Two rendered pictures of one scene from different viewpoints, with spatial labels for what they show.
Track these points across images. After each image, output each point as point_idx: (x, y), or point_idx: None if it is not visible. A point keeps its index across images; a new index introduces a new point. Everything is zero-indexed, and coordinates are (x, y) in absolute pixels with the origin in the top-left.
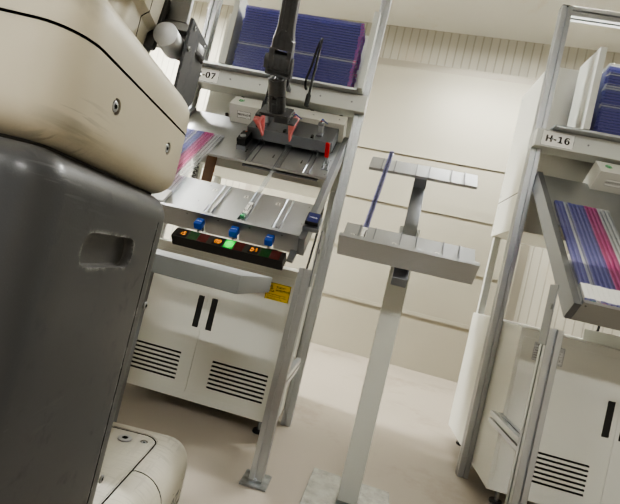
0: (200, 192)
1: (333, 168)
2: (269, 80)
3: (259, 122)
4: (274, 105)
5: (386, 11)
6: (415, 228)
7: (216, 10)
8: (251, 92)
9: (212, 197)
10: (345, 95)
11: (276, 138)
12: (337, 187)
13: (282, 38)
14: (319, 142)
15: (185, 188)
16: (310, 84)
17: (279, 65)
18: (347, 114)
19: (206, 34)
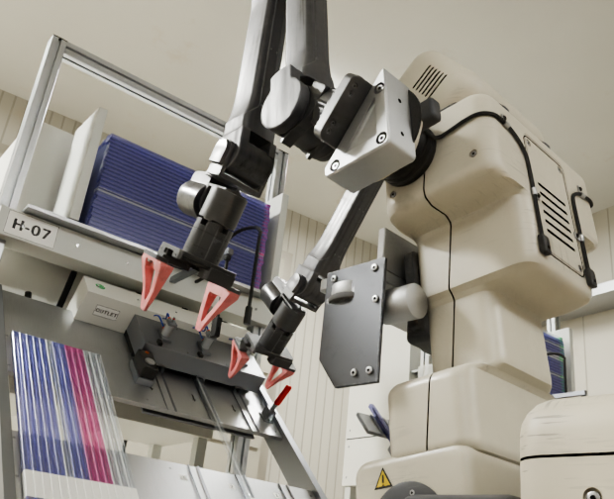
0: (169, 485)
1: (280, 420)
2: (290, 310)
3: (246, 361)
4: (281, 343)
5: (281, 190)
6: None
7: (43, 120)
8: (110, 273)
9: (193, 494)
10: (248, 299)
11: (185, 365)
12: (239, 439)
13: (332, 263)
14: (249, 376)
15: (142, 479)
16: (251, 292)
17: (316, 295)
18: (240, 323)
19: (22, 154)
